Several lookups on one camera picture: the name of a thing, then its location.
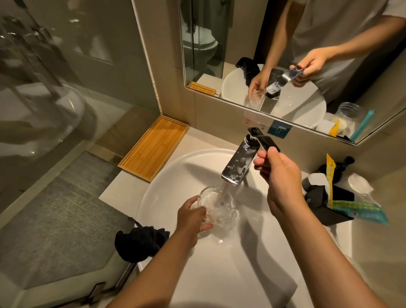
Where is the black cloth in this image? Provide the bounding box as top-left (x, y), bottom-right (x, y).
top-left (114, 225), bottom-right (171, 263)

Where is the wall mirror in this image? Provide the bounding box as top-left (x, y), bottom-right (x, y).
top-left (177, 0), bottom-right (406, 146)

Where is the black pump bottle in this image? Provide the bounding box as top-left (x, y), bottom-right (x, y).
top-left (318, 156), bottom-right (355, 185)

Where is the person's right forearm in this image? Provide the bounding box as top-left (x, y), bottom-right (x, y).
top-left (272, 200), bottom-right (389, 308)

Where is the person's left hand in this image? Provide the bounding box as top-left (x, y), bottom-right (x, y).
top-left (175, 195), bottom-right (214, 247)

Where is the clear plastic wrapped packet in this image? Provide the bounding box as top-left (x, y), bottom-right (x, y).
top-left (347, 173), bottom-right (379, 205)

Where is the blue sticker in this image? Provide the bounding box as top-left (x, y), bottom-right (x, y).
top-left (267, 120), bottom-right (292, 139)

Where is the chrome faucet spout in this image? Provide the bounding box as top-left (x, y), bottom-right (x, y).
top-left (221, 134), bottom-right (261, 186)

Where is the black amenity box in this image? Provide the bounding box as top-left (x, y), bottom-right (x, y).
top-left (304, 184), bottom-right (355, 227)

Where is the white ceramic sink basin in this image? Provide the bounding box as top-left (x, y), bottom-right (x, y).
top-left (137, 148), bottom-right (353, 308)

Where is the chrome faucet lever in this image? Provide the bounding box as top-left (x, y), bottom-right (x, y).
top-left (247, 127), bottom-right (281, 153)

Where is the clear glass cup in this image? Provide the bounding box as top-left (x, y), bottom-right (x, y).
top-left (198, 186), bottom-right (238, 233)

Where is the person's right hand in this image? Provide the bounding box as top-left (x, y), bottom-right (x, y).
top-left (254, 147), bottom-right (307, 217)

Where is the clear glass jar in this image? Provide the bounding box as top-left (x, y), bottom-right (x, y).
top-left (344, 255), bottom-right (369, 286)

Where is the bamboo tray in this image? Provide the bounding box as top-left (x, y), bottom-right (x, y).
top-left (118, 114), bottom-right (190, 183)

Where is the yellow sachet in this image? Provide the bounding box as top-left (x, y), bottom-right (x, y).
top-left (326, 154), bottom-right (336, 209)

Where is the teal toiletry packet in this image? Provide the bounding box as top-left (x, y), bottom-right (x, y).
top-left (331, 200), bottom-right (390, 226)

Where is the person's left forearm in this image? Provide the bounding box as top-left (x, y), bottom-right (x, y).
top-left (106, 230), bottom-right (198, 308)

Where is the grey bath mat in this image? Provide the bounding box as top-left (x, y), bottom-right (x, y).
top-left (0, 150), bottom-right (135, 290)

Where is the glass shower partition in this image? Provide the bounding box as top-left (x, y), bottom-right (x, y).
top-left (0, 0), bottom-right (163, 223)

